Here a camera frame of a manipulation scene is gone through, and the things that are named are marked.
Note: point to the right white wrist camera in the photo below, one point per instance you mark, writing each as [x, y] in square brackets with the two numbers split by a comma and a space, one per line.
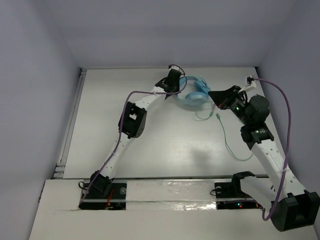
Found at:
[250, 84]

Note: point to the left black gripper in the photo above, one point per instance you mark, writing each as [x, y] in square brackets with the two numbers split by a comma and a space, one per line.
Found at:
[171, 88]

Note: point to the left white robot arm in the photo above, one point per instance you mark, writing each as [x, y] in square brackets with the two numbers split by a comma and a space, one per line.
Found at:
[131, 125]

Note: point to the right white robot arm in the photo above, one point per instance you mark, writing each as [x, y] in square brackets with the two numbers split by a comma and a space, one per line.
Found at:
[288, 203]

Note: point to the white front board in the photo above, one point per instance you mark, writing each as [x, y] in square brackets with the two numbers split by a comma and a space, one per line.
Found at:
[155, 210]

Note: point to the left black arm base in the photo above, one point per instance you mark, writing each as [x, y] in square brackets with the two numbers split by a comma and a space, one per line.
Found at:
[114, 200]

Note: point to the aluminium rail left side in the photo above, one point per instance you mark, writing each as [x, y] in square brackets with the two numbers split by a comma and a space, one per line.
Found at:
[60, 165]

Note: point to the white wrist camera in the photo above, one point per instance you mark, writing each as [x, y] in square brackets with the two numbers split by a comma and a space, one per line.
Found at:
[250, 84]
[174, 67]

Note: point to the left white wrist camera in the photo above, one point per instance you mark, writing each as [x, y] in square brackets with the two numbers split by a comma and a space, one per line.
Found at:
[174, 67]

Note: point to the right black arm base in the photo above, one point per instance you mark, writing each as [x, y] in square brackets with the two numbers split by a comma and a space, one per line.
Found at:
[229, 199]

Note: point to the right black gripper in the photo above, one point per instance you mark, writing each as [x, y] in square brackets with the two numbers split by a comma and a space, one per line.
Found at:
[221, 97]

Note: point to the light blue headphones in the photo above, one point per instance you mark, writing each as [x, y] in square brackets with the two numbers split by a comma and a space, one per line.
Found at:
[197, 98]

